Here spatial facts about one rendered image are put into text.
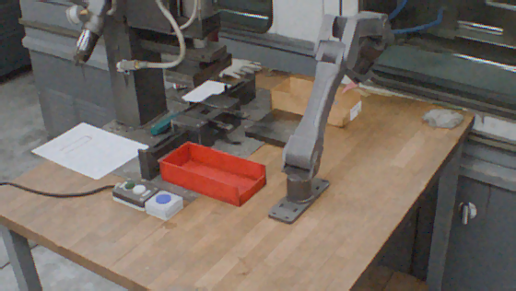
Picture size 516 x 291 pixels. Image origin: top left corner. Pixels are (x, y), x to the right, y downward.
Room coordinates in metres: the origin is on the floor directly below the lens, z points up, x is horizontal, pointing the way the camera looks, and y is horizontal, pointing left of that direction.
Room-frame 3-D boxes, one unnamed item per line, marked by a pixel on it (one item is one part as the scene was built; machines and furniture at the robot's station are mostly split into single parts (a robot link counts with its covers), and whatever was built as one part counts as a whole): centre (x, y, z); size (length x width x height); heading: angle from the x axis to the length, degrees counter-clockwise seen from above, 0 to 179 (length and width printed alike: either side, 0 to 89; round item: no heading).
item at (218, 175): (1.41, 0.10, 0.93); 0.25 x 0.12 x 0.06; 55
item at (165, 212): (1.29, 0.22, 0.90); 0.07 x 0.07 x 0.06; 55
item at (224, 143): (1.73, 0.17, 0.88); 0.65 x 0.50 x 0.03; 145
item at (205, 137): (1.67, 0.12, 0.94); 0.20 x 0.10 x 0.07; 145
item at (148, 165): (1.46, 0.26, 0.95); 0.06 x 0.03 x 0.09; 145
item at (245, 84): (1.83, 0.04, 0.95); 0.15 x 0.03 x 0.10; 145
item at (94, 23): (1.73, 0.42, 1.25); 0.19 x 0.07 x 0.19; 145
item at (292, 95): (1.79, -0.21, 0.93); 0.25 x 0.13 x 0.08; 55
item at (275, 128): (1.67, -0.10, 0.91); 0.17 x 0.16 x 0.02; 145
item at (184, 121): (1.67, 0.12, 0.98); 0.20 x 0.10 x 0.01; 145
